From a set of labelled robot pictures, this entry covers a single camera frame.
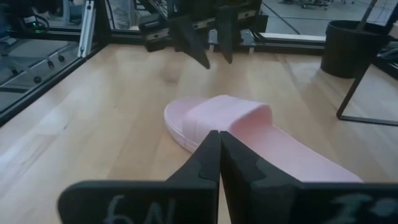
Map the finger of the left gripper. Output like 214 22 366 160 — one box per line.
169 14 211 70
216 5 240 65

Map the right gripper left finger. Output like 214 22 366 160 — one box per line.
57 129 223 224

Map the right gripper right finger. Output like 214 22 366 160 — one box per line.
219 130 398 224

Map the distant wheeled cart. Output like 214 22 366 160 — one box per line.
281 0 333 10

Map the pink slide sandal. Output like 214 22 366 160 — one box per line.
164 95 364 184

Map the office chair base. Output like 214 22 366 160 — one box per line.
6 51 68 85

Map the black box green light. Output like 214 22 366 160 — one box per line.
17 12 51 34

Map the silver aluminium frame post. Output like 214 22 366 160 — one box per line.
76 0 96 59

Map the wooden shelf black metal frame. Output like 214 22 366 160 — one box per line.
335 0 398 128

